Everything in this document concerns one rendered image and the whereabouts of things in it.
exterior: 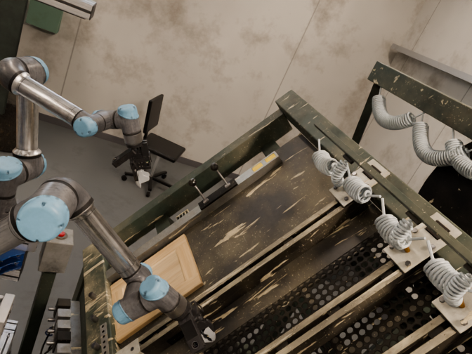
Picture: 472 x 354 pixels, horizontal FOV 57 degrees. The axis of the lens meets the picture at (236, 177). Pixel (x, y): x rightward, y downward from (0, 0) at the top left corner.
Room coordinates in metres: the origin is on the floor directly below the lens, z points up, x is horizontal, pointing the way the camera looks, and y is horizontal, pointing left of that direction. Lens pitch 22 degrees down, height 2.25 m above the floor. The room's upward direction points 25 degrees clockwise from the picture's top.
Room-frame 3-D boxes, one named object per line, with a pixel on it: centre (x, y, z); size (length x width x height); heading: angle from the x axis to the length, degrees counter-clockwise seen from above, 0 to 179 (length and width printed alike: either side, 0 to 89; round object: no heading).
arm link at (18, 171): (1.53, 0.87, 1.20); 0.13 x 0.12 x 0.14; 174
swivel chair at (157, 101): (4.29, 0.86, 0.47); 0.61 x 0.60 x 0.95; 120
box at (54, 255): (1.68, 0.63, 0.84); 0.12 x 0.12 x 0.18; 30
